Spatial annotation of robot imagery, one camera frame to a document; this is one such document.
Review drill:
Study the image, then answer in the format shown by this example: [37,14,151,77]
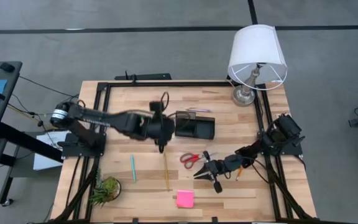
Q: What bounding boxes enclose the potted succulent plant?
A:
[89,169,122,207]

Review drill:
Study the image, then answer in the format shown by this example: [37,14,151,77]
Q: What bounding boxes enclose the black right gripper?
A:
[193,151,230,195]

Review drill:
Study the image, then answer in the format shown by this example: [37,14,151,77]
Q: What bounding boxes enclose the yellow cable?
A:
[6,102,58,130]

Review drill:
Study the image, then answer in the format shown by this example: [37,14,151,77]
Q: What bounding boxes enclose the red handled scissors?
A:
[179,151,213,170]

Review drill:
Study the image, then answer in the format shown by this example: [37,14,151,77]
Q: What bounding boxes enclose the white shade table lamp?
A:
[227,24,288,108]

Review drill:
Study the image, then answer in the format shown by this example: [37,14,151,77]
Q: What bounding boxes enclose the black computer mouse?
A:
[0,62,16,73]

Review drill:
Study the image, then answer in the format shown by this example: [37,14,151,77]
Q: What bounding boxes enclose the black side desk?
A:
[0,61,65,208]

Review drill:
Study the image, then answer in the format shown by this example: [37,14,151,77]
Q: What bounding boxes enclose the white paper sheet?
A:
[32,130,71,171]

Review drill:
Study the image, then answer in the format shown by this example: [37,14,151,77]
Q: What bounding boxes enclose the black mesh desk organizer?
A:
[175,110,216,141]

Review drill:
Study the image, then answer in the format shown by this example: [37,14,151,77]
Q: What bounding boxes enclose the teal pen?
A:
[130,154,137,184]

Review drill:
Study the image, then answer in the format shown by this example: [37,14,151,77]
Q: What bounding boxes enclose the black aluminium table frame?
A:
[53,81,319,224]

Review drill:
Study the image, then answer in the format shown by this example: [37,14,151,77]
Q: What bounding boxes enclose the neon sticky note pad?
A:
[176,189,195,209]

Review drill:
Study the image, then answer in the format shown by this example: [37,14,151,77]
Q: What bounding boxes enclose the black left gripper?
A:
[141,101,177,154]

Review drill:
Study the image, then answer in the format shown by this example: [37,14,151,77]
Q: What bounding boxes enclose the long yellow pencil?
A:
[163,152,171,192]

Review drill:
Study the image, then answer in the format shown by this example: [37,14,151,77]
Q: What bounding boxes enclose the black mounting bracket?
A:
[114,70,173,82]

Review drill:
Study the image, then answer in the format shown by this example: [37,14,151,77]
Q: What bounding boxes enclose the purple pen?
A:
[186,107,213,113]

